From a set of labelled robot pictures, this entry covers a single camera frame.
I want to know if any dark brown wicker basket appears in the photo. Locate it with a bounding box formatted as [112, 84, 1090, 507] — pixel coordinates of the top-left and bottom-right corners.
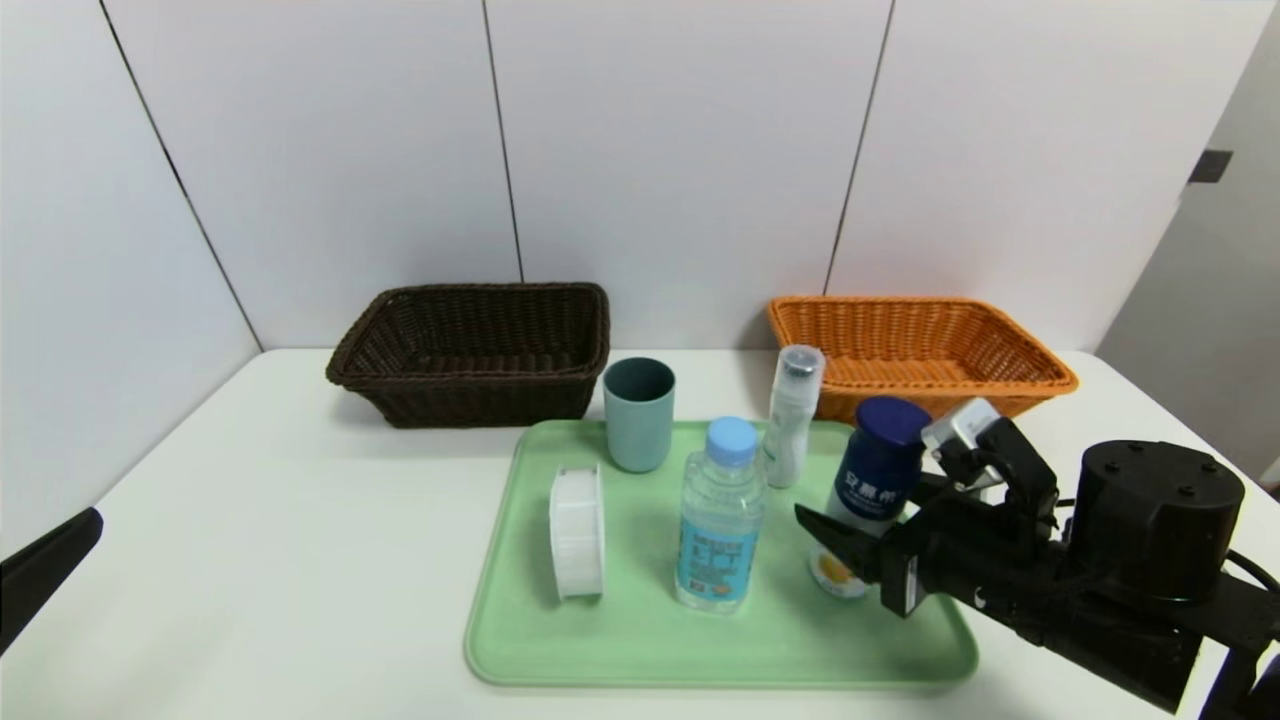
[326, 282, 611, 429]

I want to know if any white yogurt bottle navy cap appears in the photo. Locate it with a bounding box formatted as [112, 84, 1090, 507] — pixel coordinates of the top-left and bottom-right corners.
[808, 395, 933, 601]

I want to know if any clear slim spray bottle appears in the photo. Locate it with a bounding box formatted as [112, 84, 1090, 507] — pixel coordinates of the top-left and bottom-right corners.
[762, 344, 826, 490]

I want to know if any black right arm wrist cable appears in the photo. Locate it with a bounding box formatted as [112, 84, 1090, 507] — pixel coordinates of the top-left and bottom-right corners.
[1225, 548, 1280, 593]

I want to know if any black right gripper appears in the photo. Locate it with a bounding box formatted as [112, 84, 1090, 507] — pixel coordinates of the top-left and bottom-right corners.
[794, 472, 1069, 647]

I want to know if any clear water bottle blue cap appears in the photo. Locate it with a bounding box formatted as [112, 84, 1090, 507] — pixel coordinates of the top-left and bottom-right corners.
[675, 416, 768, 613]

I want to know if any teal plastic cup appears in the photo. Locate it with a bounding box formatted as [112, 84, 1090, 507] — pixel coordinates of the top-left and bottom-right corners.
[603, 357, 677, 474]

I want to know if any white round plastic container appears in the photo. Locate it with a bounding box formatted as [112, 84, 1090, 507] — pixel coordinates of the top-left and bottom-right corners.
[549, 462, 606, 601]

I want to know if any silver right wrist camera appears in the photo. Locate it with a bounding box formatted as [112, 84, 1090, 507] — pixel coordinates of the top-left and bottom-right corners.
[920, 397, 1004, 466]

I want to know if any orange wicker basket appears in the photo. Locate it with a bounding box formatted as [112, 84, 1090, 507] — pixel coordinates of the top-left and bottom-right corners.
[766, 295, 1080, 426]

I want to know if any light green plastic tray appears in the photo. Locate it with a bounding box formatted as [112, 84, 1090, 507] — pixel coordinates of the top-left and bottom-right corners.
[464, 419, 979, 689]

